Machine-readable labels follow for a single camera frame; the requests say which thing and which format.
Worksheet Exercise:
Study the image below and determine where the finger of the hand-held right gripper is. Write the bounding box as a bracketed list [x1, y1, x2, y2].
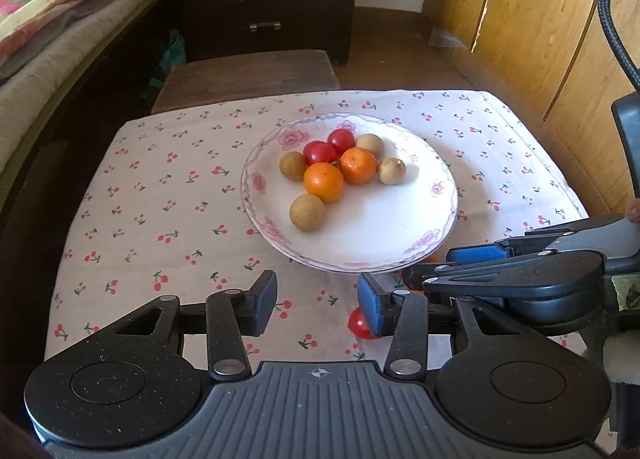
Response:
[402, 253, 536, 301]
[446, 216, 632, 264]

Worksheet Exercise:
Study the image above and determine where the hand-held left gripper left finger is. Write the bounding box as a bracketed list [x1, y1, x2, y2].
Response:
[87, 270, 278, 381]

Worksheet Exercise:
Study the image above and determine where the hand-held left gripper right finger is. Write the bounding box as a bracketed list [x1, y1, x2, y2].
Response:
[357, 273, 501, 381]

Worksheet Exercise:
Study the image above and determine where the red cherry tomato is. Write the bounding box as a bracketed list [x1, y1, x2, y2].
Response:
[348, 306, 381, 341]
[327, 128, 356, 155]
[303, 140, 338, 166]

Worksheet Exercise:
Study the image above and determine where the white floral plate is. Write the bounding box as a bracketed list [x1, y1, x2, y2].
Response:
[241, 112, 459, 274]

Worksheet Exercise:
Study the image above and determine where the brown longan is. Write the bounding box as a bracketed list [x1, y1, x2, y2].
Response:
[356, 134, 385, 160]
[279, 151, 307, 182]
[289, 194, 326, 231]
[377, 157, 407, 185]

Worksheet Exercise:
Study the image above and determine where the orange mandarin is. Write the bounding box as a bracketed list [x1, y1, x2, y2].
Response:
[339, 147, 378, 185]
[303, 162, 346, 204]

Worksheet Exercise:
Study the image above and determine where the cherry print tablecloth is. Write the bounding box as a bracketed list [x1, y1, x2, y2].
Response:
[44, 89, 591, 370]

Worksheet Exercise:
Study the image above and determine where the grey paper scrap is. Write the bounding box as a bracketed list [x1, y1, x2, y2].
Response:
[427, 25, 468, 49]

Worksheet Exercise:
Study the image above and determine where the dark wooden stool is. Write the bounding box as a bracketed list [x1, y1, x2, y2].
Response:
[150, 49, 342, 115]

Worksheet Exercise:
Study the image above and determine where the yellow wooden wardrobe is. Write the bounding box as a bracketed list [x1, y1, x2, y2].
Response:
[422, 0, 640, 220]

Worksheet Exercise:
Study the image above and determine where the teal cloth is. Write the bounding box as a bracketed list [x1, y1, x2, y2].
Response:
[159, 29, 187, 71]

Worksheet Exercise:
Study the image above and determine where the bed with colourful blanket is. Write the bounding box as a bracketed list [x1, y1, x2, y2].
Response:
[0, 0, 166, 175]

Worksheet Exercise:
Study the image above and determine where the dark wooden bed frame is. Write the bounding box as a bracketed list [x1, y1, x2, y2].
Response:
[0, 0, 186, 365]

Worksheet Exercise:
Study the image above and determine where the black braided cable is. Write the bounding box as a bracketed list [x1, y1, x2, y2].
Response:
[597, 0, 640, 90]

